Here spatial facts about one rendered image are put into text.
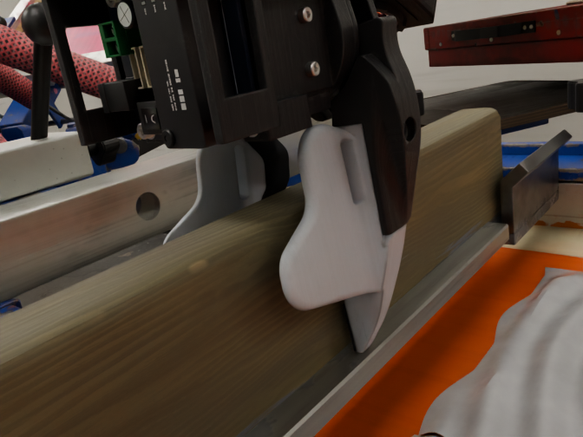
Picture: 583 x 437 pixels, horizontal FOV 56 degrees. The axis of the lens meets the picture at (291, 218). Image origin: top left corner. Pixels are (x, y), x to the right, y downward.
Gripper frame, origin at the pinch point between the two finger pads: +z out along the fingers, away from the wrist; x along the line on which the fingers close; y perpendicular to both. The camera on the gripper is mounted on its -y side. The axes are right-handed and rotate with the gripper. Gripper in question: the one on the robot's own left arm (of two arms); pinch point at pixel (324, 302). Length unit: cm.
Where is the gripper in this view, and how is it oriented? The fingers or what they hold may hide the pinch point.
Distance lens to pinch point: 24.2
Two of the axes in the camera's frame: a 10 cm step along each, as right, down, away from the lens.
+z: 1.5, 9.4, 3.0
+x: 7.6, 0.8, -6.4
